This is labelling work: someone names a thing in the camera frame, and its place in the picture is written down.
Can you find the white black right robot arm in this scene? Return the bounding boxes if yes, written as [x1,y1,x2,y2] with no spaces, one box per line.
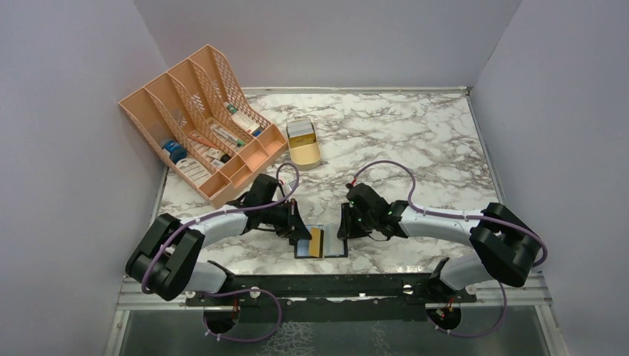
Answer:
[337,183,544,302]

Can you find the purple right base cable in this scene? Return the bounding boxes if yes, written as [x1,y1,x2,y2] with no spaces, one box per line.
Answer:
[425,282,508,340]

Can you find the beige card tray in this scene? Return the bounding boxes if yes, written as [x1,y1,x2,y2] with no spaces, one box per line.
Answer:
[287,124,321,170]

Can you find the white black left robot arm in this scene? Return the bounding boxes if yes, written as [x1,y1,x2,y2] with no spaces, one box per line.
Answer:
[125,174,312,305]

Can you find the black leather card holder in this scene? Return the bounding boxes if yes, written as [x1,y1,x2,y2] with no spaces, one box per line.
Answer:
[294,223,349,260]

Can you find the white label card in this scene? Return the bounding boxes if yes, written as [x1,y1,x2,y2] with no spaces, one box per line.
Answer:
[176,158,211,188]

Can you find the orange pen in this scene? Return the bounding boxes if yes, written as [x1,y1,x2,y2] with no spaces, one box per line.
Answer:
[187,134,221,151]

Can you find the white glue stick box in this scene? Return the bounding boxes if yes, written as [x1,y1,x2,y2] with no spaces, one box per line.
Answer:
[223,102,263,136]

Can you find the black mounting base rail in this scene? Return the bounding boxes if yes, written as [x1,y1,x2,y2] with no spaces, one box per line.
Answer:
[185,273,448,323]

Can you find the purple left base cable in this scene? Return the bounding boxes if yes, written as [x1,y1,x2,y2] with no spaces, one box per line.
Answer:
[202,289,284,344]

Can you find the orange plastic desk organizer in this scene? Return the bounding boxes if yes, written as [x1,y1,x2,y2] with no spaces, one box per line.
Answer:
[119,45,288,207]

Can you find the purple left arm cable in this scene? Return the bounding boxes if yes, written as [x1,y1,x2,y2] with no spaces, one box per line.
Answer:
[141,161,300,296]

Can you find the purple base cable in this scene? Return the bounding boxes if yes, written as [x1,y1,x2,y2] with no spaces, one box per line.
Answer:
[425,282,508,340]
[202,289,284,344]

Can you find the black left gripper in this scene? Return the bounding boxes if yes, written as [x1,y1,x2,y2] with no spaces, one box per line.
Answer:
[261,198,312,240]

